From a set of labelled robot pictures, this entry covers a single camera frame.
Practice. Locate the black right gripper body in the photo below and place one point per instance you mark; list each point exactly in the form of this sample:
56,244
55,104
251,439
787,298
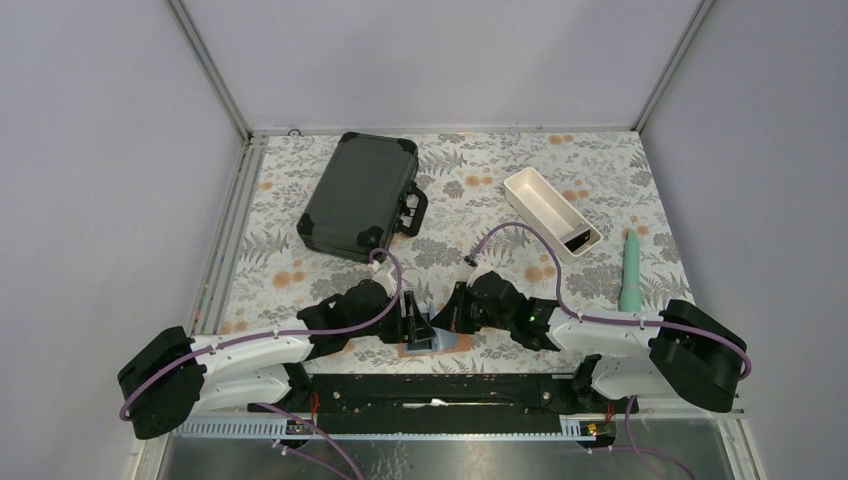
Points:
468,313

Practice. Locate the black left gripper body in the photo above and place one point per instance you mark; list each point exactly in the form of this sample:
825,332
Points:
404,325

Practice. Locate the white rectangular plastic tray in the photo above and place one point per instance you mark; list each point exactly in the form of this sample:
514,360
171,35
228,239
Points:
546,210

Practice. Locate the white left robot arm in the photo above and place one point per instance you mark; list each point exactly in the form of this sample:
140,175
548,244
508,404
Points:
175,376

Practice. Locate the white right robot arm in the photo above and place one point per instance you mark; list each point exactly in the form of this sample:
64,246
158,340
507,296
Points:
679,350

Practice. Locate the black card in tray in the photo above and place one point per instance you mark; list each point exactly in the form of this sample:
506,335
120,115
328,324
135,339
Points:
577,240

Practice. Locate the floral patterned table mat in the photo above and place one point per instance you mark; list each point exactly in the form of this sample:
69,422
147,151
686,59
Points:
604,175

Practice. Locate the black hard carrying case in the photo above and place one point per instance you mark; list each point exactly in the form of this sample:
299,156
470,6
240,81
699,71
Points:
366,194

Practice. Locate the mint green cylindrical tube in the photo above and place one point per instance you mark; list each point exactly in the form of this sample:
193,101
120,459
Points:
630,297

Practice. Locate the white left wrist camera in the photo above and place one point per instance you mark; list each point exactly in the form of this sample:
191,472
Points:
384,276

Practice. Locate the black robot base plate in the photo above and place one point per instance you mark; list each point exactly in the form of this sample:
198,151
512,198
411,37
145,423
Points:
323,393

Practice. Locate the perforated metal cable tray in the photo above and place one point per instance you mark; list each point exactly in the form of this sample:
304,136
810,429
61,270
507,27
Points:
435,424

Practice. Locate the aluminium frame rail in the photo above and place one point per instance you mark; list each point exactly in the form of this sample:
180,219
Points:
213,294

